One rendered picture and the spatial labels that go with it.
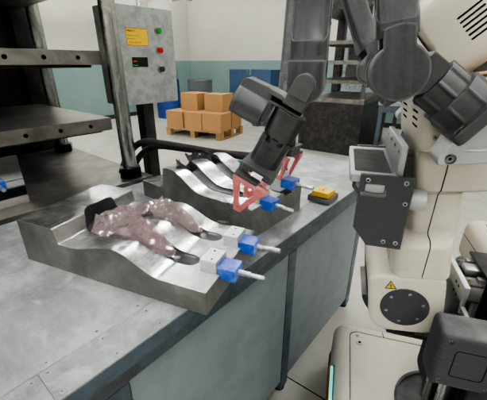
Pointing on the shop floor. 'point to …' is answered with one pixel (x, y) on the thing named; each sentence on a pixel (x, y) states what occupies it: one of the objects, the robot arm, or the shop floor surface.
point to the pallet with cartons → (204, 115)
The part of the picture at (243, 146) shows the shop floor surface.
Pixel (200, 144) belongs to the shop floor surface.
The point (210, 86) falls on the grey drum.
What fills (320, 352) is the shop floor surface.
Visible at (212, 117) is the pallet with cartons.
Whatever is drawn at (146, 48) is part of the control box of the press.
